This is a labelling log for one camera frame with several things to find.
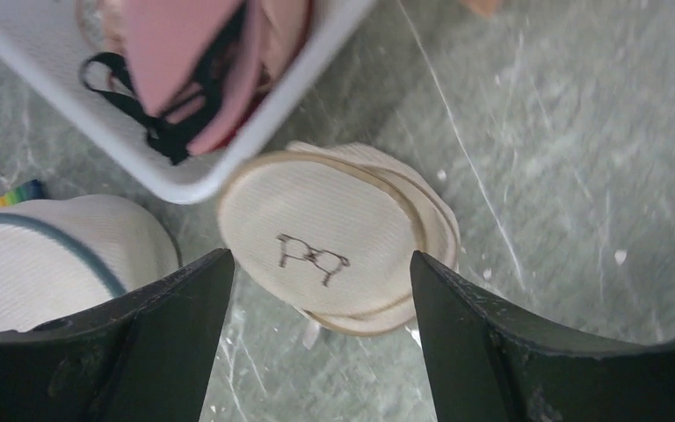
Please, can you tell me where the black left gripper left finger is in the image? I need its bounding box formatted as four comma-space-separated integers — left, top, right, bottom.
0, 249, 235, 421

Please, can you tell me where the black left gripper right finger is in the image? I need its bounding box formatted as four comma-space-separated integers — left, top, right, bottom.
410, 251, 675, 421

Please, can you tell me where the pink black-strapped bra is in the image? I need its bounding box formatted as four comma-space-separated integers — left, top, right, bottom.
79, 0, 269, 166

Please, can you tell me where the white plastic basket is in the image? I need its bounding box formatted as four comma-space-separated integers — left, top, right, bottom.
0, 1, 376, 205

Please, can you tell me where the pink bra from bag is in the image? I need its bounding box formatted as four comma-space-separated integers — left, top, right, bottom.
74, 0, 314, 93

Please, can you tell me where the marker pen pack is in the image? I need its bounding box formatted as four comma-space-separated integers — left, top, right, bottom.
0, 179, 47, 208

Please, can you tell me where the beige-trimmed mesh laundry bag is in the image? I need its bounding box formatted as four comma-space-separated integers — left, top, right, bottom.
216, 142, 461, 337

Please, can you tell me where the orange plastic organizer rack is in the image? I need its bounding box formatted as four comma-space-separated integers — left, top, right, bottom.
460, 0, 503, 18

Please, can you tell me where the blue-trimmed mesh laundry bag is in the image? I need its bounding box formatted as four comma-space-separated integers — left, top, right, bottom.
0, 194, 180, 331

